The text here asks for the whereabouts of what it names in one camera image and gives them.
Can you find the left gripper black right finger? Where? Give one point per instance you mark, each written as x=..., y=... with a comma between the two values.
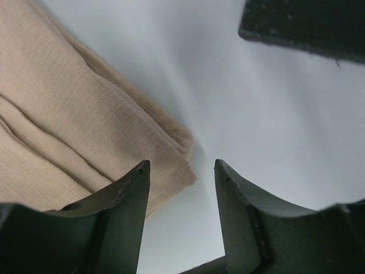
x=263, y=233

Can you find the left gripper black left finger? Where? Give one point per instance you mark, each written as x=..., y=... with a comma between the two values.
x=98, y=234

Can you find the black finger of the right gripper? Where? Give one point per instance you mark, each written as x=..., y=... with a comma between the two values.
x=332, y=29

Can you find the beige cloth napkin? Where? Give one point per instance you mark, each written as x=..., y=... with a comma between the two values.
x=71, y=124

